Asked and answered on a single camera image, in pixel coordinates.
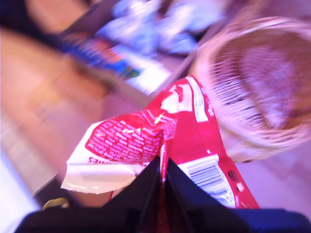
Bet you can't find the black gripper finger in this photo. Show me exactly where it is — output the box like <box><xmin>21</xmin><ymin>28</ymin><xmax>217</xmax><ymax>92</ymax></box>
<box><xmin>103</xmin><ymin>156</ymin><xmax>161</xmax><ymax>233</ymax></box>
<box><xmin>165</xmin><ymin>157</ymin><xmax>234</xmax><ymax>233</ymax></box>

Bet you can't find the red Easter egg bag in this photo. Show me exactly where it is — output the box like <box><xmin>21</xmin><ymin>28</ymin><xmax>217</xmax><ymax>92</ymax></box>
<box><xmin>60</xmin><ymin>74</ymin><xmax>260</xmax><ymax>233</ymax></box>

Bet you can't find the blue mini eggs bag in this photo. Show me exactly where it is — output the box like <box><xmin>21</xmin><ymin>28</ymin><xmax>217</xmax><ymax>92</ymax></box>
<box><xmin>60</xmin><ymin>31</ymin><xmax>171</xmax><ymax>95</ymax></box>

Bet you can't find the open brown cardboard box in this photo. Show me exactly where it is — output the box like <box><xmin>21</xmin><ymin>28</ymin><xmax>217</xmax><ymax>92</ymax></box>
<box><xmin>58</xmin><ymin>0</ymin><xmax>205</xmax><ymax>98</ymax></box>

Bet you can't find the woven wicker basket with handle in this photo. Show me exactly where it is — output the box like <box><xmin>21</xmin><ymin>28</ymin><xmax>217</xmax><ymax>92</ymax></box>
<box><xmin>191</xmin><ymin>4</ymin><xmax>311</xmax><ymax>163</ymax></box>

